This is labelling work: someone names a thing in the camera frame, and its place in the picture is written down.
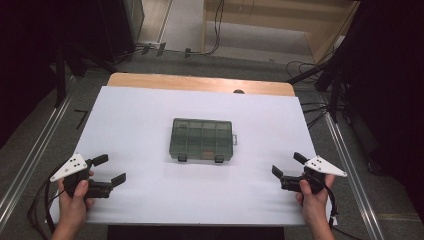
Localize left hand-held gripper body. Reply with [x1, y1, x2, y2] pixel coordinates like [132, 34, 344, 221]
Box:
[49, 152, 92, 199]

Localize person's left hand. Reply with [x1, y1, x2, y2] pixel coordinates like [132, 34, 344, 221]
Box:
[56, 170, 97, 232]

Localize person's right hand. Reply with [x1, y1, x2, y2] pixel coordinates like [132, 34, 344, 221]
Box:
[295, 173, 336, 228]

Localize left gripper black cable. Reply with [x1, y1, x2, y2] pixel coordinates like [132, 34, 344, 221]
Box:
[25, 163, 68, 240]

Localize metal floor rail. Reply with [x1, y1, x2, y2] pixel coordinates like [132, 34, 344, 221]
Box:
[0, 75, 77, 232]
[319, 95, 387, 240]

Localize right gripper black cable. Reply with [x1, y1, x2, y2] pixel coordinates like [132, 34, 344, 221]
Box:
[324, 184, 364, 240]

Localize wooden cabinet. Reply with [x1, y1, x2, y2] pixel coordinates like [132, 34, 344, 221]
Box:
[201, 0, 362, 65]

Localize person's dark clothing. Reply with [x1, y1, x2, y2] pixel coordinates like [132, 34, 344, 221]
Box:
[106, 224, 286, 240]

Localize black curtain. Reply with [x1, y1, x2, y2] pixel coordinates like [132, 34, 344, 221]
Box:
[0, 0, 129, 149]
[333, 0, 424, 221]

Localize black floor cables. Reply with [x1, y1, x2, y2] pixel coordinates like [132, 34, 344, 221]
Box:
[299, 100, 335, 130]

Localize hanging black cables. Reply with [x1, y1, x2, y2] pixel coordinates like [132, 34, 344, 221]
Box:
[207, 0, 226, 57]

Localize transparent grey compartment box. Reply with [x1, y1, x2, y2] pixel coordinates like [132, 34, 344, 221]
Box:
[168, 117, 239, 164]

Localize white table board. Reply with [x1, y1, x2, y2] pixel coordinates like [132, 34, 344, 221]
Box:
[44, 85, 338, 227]

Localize black stand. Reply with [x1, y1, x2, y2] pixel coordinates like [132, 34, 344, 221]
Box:
[287, 49, 349, 125]
[53, 39, 118, 108]

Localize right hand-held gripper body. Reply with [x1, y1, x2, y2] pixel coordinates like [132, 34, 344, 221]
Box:
[299, 154, 348, 196]

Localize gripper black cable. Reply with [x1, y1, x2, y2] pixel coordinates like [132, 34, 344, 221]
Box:
[324, 184, 364, 240]
[25, 163, 68, 240]

